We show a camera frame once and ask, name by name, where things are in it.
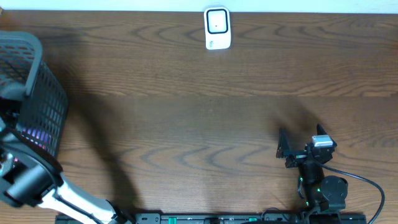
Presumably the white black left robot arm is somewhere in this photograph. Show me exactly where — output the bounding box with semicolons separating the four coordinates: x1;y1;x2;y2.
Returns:
1;98;136;224

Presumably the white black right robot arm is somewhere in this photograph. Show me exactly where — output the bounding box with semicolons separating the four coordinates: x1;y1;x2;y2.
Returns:
276;124;348;212

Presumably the grey plastic mesh basket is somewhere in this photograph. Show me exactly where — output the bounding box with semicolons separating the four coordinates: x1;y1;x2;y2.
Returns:
1;30;68;157

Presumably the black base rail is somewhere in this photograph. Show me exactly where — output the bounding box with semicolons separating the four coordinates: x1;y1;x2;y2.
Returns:
55;212;368;224

